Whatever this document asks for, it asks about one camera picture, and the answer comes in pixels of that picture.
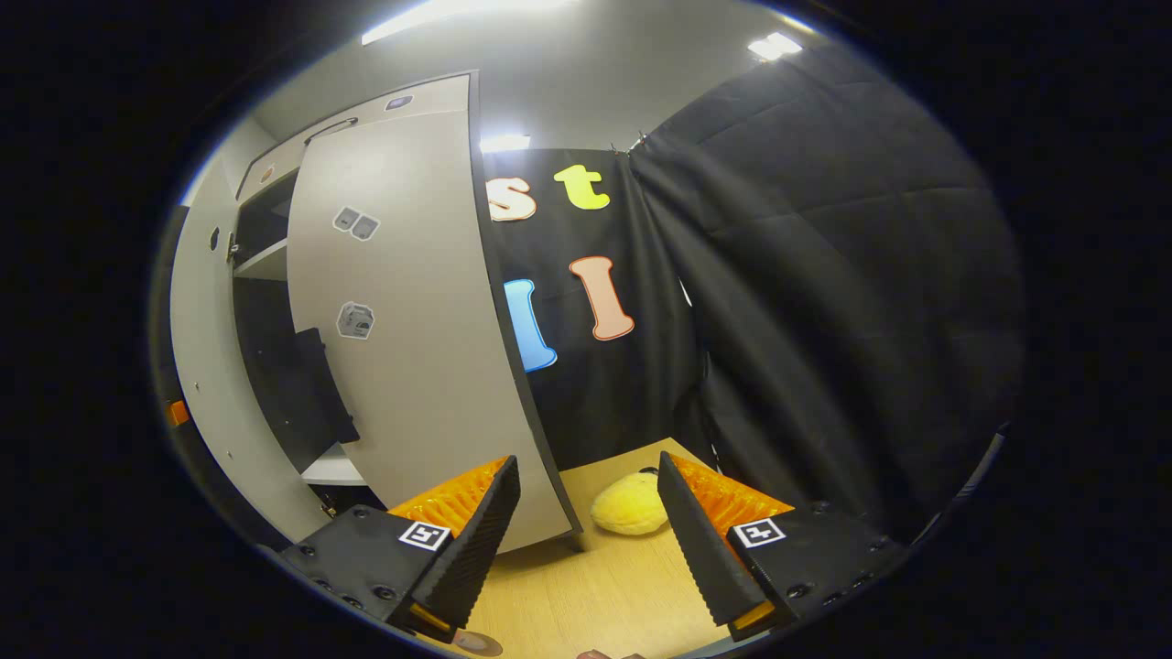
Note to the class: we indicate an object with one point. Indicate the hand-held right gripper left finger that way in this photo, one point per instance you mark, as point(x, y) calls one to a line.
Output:
point(472, 549)

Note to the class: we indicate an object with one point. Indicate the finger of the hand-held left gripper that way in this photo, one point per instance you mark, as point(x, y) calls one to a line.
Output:
point(179, 413)

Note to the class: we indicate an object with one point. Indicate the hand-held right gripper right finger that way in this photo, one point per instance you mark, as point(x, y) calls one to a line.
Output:
point(700, 549)

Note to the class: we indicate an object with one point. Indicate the grey cabinet door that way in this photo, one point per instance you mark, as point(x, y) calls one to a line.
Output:
point(206, 366)
point(430, 320)

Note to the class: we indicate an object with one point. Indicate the grey cabinet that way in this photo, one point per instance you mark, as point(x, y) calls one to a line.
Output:
point(265, 366)

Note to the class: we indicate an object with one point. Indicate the grey cabinet shelf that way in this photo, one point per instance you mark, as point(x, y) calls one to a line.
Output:
point(265, 261)
point(331, 469)

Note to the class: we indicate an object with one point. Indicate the grey cabinet drawer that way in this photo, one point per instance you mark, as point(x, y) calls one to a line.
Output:
point(421, 101)

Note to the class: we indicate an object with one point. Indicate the yellow lemon toy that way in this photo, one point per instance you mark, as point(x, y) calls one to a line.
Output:
point(627, 505)

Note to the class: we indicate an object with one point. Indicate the black backdrop cloth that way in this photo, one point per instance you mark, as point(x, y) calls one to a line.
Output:
point(824, 275)

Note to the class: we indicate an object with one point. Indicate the large ceiling light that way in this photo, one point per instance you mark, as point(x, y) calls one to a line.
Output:
point(458, 9)

